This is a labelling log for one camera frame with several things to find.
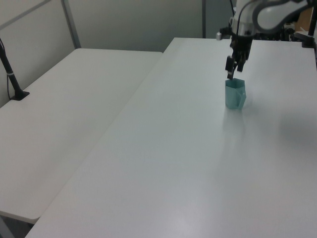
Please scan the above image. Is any white side table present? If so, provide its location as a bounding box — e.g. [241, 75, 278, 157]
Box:
[0, 48, 164, 222]

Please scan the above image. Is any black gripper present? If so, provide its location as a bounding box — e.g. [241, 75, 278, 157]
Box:
[225, 36, 253, 81]

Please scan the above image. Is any black clamped camera stand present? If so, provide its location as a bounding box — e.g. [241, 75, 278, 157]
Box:
[293, 0, 317, 48]

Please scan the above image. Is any thin grey partition post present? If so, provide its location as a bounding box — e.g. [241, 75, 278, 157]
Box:
[201, 0, 207, 39]

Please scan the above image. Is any light teal faceted cup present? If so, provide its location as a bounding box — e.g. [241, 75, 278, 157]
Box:
[224, 77, 247, 111]

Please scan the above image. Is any grey metal partition post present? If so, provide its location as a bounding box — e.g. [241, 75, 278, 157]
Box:
[61, 0, 82, 50]

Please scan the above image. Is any dark background equipment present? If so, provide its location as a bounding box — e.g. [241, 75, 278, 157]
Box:
[254, 21, 299, 42]

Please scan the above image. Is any black camera stand white band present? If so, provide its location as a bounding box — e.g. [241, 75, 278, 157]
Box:
[0, 37, 30, 101]

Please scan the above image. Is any brown cardboard box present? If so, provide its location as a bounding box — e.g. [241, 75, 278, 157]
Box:
[295, 9, 313, 33]

